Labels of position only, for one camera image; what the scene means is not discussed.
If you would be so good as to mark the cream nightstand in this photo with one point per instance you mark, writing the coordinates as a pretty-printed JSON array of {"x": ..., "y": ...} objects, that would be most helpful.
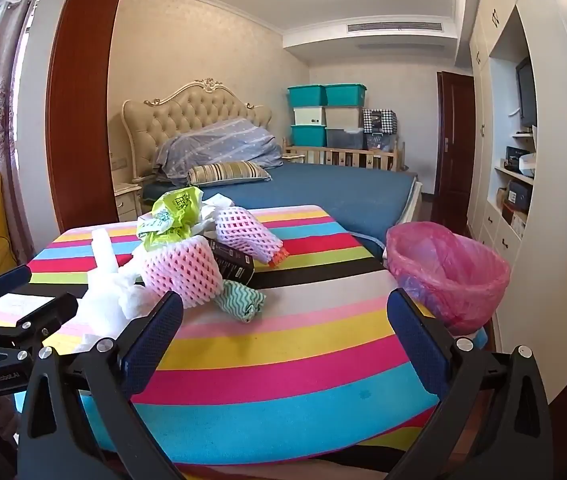
[{"x": 127, "y": 202}]

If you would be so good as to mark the large pink foam net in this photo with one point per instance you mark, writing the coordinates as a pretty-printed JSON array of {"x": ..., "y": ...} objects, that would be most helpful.
[{"x": 178, "y": 267}]

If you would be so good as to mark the black cardboard box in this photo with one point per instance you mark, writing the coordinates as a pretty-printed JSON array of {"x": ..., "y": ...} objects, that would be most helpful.
[{"x": 233, "y": 262}]

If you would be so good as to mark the green plastic bag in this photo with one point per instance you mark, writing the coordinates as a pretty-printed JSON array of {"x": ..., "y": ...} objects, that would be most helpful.
[{"x": 173, "y": 210}]

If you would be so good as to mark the black safe box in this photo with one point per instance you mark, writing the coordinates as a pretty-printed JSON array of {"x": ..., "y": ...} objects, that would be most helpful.
[{"x": 519, "y": 194}]

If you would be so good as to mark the blue grey duvet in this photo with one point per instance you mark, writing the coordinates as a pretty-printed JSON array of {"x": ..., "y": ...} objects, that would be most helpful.
[{"x": 223, "y": 145}]

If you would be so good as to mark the striped pillow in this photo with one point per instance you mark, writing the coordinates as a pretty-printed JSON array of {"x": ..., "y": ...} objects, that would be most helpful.
[{"x": 228, "y": 172}]

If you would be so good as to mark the beige tufted headboard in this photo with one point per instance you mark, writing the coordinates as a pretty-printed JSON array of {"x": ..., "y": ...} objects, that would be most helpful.
[{"x": 188, "y": 105}]

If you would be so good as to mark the white paper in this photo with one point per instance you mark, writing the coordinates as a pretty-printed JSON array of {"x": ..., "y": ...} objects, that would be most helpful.
[{"x": 213, "y": 210}]

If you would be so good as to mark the air conditioner vent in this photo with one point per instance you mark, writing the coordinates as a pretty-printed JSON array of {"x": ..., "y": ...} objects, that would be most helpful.
[{"x": 393, "y": 27}]

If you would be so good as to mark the teal storage box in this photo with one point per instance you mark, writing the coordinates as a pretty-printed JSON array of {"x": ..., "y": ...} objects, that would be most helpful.
[
  {"x": 306, "y": 96},
  {"x": 345, "y": 95},
  {"x": 308, "y": 136}
]

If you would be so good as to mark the white plastic bag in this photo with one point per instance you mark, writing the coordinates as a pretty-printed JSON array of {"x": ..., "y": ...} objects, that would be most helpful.
[{"x": 113, "y": 295}]

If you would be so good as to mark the white wardrobe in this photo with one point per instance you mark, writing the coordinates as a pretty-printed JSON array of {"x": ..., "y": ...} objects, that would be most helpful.
[{"x": 563, "y": 210}]

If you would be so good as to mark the dark bag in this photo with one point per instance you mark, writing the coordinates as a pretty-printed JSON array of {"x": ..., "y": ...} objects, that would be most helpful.
[{"x": 381, "y": 142}]

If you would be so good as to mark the dark wooden door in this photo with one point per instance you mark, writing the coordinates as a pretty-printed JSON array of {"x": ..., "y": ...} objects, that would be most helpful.
[{"x": 456, "y": 140}]

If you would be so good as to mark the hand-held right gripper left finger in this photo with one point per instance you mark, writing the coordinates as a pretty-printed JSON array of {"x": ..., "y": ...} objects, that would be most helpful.
[{"x": 156, "y": 330}]

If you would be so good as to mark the long pink foam net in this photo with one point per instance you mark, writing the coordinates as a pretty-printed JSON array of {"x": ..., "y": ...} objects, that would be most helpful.
[{"x": 243, "y": 230}]

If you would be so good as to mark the bed with blue sheet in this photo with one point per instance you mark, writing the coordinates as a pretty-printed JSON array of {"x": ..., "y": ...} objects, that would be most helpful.
[{"x": 338, "y": 190}]

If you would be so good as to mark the rainbow striped tablecloth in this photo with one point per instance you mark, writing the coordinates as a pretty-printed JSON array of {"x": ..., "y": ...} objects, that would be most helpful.
[{"x": 288, "y": 360}]

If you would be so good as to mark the beige storage box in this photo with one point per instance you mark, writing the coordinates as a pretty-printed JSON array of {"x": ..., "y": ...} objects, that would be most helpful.
[{"x": 343, "y": 117}]

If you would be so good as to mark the black television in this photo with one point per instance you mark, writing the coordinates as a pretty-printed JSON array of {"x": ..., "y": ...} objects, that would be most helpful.
[{"x": 526, "y": 92}]

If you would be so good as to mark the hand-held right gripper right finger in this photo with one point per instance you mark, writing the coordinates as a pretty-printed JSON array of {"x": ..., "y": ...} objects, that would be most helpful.
[{"x": 413, "y": 335}]

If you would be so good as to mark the white storage box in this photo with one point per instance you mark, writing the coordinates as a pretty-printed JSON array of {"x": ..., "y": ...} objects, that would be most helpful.
[{"x": 308, "y": 116}]

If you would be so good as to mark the wooden crib rail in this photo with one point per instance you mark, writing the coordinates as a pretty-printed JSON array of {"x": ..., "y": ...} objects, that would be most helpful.
[{"x": 343, "y": 156}]

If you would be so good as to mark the bin with pink liner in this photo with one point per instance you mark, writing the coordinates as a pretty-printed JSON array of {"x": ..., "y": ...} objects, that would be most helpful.
[{"x": 443, "y": 270}]

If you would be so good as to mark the teal patterned cloth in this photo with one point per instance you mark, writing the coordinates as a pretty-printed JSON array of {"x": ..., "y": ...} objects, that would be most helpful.
[{"x": 238, "y": 302}]

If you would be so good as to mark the dark grey storage box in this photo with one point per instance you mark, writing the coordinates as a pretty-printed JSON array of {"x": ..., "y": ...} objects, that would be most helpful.
[{"x": 343, "y": 138}]

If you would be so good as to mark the checkered bag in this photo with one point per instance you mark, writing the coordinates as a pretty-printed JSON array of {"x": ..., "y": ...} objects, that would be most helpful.
[{"x": 379, "y": 121}]

